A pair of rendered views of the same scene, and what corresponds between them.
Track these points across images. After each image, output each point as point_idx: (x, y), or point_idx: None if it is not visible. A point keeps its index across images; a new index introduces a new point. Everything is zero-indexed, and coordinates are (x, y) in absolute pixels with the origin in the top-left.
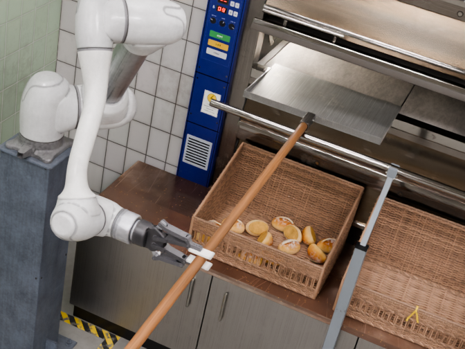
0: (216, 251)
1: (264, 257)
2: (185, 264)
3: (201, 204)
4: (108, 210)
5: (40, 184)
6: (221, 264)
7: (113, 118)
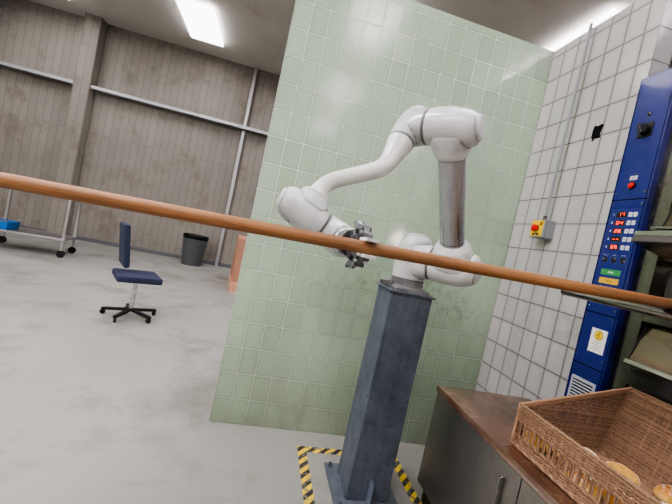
0: (538, 454)
1: (592, 477)
2: (498, 453)
3: (537, 400)
4: (336, 221)
5: (386, 306)
6: (537, 472)
7: None
